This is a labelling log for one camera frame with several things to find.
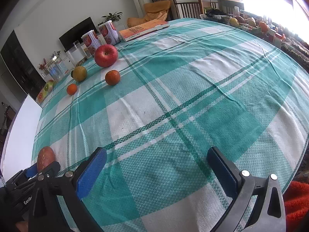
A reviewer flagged white cardboard box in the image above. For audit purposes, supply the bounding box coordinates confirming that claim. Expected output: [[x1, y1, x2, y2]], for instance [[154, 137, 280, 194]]
[[1, 95, 42, 181]]

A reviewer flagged clear jar gold lid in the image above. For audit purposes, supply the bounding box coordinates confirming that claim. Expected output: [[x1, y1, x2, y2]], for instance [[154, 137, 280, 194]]
[[45, 55, 68, 82]]

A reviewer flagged teal white plaid tablecloth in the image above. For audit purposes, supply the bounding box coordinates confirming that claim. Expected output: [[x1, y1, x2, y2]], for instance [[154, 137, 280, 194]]
[[32, 18, 308, 231]]

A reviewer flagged orange book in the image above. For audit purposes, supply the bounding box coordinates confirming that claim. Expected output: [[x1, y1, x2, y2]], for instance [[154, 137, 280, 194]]
[[119, 19, 170, 42]]

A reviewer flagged red flower vase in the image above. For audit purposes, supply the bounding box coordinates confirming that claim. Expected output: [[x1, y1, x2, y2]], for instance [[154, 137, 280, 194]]
[[38, 58, 49, 77]]

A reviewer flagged brown mango-shaped fruit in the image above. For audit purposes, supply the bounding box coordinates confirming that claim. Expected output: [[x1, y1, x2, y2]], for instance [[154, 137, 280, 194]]
[[37, 146, 55, 172]]

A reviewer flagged dark wooden chair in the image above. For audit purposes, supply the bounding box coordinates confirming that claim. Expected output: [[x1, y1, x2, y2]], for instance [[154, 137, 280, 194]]
[[173, 0, 204, 19]]

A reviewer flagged black television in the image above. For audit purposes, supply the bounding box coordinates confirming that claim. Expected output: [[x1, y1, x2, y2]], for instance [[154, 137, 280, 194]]
[[59, 17, 98, 52]]

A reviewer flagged red apple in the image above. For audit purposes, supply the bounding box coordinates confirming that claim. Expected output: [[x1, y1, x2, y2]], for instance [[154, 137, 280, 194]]
[[94, 44, 118, 68]]

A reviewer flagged large orange tangerine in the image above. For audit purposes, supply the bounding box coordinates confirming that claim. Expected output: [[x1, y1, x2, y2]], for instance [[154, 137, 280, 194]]
[[105, 70, 121, 86]]

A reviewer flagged fruit print tissue pack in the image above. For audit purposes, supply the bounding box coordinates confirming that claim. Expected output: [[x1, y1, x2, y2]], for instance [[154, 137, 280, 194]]
[[36, 80, 55, 105]]

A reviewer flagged wooden side table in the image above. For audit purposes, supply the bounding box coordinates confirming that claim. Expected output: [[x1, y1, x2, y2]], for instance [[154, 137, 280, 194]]
[[199, 0, 244, 14]]

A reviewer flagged small orange tangerine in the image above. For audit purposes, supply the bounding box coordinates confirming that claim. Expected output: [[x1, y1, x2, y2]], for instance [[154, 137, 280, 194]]
[[66, 84, 77, 96]]

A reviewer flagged orange lounge chair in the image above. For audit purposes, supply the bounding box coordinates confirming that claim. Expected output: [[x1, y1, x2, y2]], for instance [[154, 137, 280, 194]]
[[127, 0, 171, 28]]

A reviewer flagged green potted plant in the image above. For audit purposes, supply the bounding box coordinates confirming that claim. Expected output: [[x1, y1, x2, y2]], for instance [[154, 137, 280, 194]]
[[102, 12, 123, 23]]

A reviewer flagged clear jar black lid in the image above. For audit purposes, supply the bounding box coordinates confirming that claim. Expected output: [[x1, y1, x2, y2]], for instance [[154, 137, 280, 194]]
[[66, 40, 87, 67]]

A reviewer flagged right red white can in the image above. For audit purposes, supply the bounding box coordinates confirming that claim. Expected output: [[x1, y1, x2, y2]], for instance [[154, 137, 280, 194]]
[[98, 20, 121, 46]]

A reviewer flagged red white can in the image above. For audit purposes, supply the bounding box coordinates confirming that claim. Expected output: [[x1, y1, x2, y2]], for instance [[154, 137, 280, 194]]
[[81, 30, 101, 57], [98, 20, 121, 46]]

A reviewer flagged yellow-green pear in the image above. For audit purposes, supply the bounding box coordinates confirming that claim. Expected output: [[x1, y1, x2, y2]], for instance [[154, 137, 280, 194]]
[[71, 66, 87, 82]]

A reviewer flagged left red white can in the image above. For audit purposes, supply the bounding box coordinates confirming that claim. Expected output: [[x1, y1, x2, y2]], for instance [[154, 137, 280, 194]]
[[81, 30, 101, 57]]

